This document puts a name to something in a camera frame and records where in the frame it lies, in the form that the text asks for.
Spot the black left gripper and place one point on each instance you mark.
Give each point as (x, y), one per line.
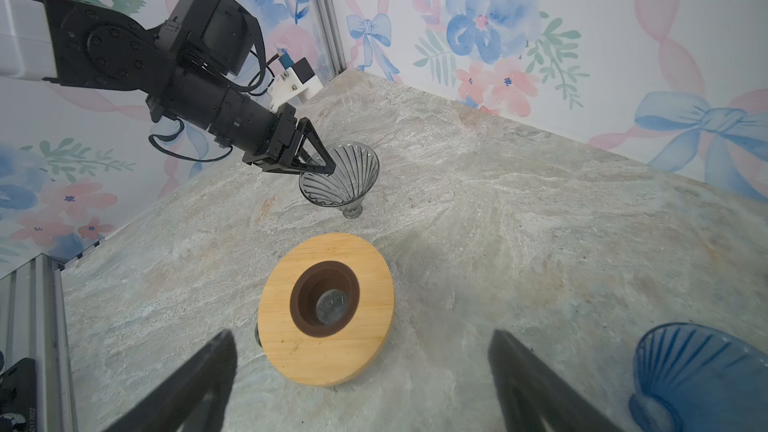
(290, 146)

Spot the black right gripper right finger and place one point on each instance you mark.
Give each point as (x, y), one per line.
(532, 397)

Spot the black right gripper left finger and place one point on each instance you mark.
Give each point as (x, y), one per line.
(194, 397)

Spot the clear grey glass dripper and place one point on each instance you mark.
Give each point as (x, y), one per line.
(357, 169)

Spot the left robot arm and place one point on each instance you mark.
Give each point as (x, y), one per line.
(206, 65)

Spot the blue glass dripper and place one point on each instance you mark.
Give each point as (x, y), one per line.
(689, 377)

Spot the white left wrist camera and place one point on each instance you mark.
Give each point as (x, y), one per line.
(298, 80)

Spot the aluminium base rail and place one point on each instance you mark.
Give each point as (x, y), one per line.
(36, 385)

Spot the aluminium frame post left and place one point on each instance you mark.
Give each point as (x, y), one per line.
(331, 31)

